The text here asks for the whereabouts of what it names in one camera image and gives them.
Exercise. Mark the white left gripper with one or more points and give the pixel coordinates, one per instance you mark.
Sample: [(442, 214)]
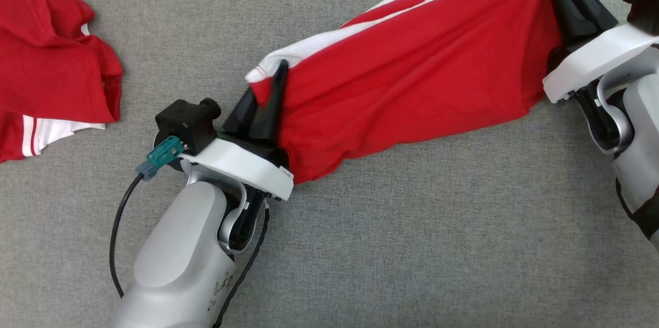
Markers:
[(242, 166)]

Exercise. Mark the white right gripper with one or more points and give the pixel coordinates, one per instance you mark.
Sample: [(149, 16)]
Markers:
[(597, 57)]

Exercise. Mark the red shorts with white band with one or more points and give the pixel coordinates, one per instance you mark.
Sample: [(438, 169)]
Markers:
[(412, 70)]

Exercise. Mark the red shirt with white sleeves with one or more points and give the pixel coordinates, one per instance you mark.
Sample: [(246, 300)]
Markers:
[(46, 60)]

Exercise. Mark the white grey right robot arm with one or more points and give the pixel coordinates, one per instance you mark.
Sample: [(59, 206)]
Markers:
[(641, 132)]

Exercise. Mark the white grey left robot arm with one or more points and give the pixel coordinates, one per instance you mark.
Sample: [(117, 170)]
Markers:
[(180, 256)]

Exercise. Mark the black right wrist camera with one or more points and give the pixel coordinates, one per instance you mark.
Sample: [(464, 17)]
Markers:
[(643, 3)]

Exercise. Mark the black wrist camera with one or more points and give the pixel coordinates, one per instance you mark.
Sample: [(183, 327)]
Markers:
[(188, 119), (643, 3)]

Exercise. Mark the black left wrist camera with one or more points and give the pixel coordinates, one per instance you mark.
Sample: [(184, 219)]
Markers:
[(188, 119)]

